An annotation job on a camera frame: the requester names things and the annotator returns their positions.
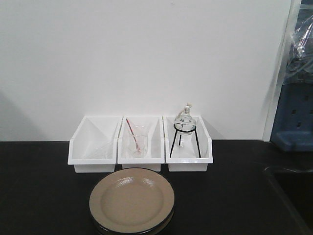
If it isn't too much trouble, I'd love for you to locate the left white plastic bin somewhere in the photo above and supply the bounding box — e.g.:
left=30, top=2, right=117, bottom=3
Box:
left=67, top=116, right=123, bottom=173

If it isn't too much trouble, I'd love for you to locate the black lab sink basin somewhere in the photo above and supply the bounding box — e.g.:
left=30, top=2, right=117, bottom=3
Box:
left=264, top=167, right=313, bottom=235

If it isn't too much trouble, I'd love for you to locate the red stirring rod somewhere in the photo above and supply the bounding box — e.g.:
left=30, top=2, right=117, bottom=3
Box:
left=126, top=119, right=141, bottom=152

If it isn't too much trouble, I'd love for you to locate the white plastic bin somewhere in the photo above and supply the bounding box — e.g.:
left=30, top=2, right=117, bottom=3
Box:
left=117, top=116, right=165, bottom=172
left=67, top=116, right=123, bottom=173
left=163, top=116, right=213, bottom=172

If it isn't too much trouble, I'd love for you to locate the clear glass funnel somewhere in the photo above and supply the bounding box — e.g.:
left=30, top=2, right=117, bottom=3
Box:
left=84, top=141, right=113, bottom=159

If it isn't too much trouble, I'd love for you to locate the round glass flask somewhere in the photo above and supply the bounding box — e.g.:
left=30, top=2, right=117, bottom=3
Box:
left=174, top=103, right=196, bottom=135

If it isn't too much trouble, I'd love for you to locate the middle white plastic bin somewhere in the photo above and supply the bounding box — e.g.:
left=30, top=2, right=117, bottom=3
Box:
left=117, top=116, right=165, bottom=172

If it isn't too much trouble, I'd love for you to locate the blue-grey pegboard drying rack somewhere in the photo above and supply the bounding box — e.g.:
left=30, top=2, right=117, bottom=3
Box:
left=270, top=83, right=313, bottom=152

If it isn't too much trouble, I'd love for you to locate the plastic bag of pegs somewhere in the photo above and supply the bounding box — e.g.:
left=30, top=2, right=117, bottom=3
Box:
left=283, top=16, right=313, bottom=85

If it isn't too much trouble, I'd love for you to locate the beige round plate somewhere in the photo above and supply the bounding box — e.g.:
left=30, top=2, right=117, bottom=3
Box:
left=90, top=209, right=175, bottom=235
left=89, top=168, right=175, bottom=217

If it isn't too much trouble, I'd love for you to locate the clear glass beaker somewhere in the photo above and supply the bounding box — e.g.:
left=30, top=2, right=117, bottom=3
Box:
left=128, top=125, right=148, bottom=159

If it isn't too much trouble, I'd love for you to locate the right white plastic bin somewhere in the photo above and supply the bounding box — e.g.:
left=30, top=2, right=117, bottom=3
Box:
left=163, top=116, right=213, bottom=172

